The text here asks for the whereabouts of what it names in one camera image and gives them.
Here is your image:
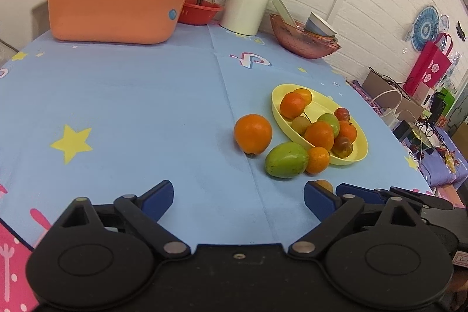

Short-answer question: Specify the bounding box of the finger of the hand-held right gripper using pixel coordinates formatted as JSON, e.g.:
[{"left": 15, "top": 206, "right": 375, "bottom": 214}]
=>
[{"left": 335, "top": 183, "right": 436, "bottom": 205}]

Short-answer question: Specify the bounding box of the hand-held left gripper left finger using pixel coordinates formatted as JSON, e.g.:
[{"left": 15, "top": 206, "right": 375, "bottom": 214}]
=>
[{"left": 55, "top": 180, "right": 191, "bottom": 258}]

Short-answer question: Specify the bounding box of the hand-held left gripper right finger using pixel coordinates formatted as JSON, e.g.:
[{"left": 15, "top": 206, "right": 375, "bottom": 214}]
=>
[{"left": 289, "top": 181, "right": 430, "bottom": 258}]

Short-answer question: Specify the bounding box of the small orange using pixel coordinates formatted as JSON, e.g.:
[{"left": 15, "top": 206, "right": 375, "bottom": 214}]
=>
[
  {"left": 293, "top": 88, "right": 312, "bottom": 105},
  {"left": 306, "top": 146, "right": 331, "bottom": 175}
]

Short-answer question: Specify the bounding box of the yellow plastic plate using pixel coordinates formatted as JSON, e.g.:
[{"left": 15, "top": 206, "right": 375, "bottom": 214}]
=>
[{"left": 271, "top": 83, "right": 369, "bottom": 166}]

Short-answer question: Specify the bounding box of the brown-red plum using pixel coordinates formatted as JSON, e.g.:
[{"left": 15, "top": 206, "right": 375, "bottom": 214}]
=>
[{"left": 331, "top": 136, "right": 354, "bottom": 158}]

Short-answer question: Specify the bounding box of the green mango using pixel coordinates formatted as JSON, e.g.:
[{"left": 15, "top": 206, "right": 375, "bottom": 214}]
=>
[
  {"left": 265, "top": 142, "right": 310, "bottom": 178},
  {"left": 316, "top": 113, "right": 340, "bottom": 138}
]

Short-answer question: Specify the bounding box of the medium orange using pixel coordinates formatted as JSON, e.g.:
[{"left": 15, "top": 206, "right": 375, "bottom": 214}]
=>
[
  {"left": 280, "top": 92, "right": 306, "bottom": 119},
  {"left": 338, "top": 120, "right": 357, "bottom": 142}
]

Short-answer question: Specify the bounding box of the large orange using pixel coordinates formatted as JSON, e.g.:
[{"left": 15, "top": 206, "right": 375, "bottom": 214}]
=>
[
  {"left": 234, "top": 114, "right": 273, "bottom": 156},
  {"left": 304, "top": 121, "right": 335, "bottom": 151}
]

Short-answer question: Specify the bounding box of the small yellow-green fruit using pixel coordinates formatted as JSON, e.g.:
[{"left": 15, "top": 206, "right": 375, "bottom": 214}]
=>
[{"left": 291, "top": 116, "right": 311, "bottom": 136}]

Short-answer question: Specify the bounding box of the black power adapter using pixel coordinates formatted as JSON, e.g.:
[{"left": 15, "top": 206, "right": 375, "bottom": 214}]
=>
[{"left": 394, "top": 120, "right": 414, "bottom": 142}]

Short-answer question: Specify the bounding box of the white charger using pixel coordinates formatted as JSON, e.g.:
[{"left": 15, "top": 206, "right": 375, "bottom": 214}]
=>
[{"left": 380, "top": 107, "right": 399, "bottom": 128}]

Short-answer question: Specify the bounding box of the blue printed tablecloth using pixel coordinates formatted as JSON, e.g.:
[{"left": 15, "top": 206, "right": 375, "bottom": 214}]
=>
[{"left": 0, "top": 23, "right": 439, "bottom": 312}]

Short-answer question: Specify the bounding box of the cardboard box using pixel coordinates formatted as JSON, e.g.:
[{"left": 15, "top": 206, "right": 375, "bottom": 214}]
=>
[{"left": 362, "top": 71, "right": 425, "bottom": 111}]

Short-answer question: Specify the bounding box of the red gift bag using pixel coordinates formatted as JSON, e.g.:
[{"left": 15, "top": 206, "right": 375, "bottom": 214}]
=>
[{"left": 407, "top": 33, "right": 454, "bottom": 97}]

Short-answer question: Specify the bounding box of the pink glass bowl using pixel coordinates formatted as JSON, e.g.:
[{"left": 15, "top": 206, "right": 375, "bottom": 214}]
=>
[{"left": 270, "top": 13, "right": 342, "bottom": 59}]

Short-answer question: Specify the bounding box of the blue and white bowl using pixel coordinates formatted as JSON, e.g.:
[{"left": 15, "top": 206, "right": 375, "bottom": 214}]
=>
[{"left": 304, "top": 12, "right": 337, "bottom": 38}]

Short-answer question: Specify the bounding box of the blue round fan decoration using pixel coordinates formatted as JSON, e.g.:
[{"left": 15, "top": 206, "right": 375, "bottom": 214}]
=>
[{"left": 404, "top": 5, "right": 450, "bottom": 51}]

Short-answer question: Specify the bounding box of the red plastic basket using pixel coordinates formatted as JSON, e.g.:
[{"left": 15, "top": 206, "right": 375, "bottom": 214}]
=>
[{"left": 178, "top": 1, "right": 224, "bottom": 25}]

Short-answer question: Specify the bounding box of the orange plastic basket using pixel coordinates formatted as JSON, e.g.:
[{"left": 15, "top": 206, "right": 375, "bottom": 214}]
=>
[{"left": 39, "top": 0, "right": 198, "bottom": 44}]

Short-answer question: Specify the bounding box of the green-rimmed white bowl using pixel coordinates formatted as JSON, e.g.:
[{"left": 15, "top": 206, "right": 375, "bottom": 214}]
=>
[{"left": 272, "top": 0, "right": 298, "bottom": 28}]

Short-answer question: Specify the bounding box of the white cable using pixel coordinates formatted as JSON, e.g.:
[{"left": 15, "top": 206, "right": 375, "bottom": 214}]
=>
[{"left": 371, "top": 89, "right": 403, "bottom": 115}]

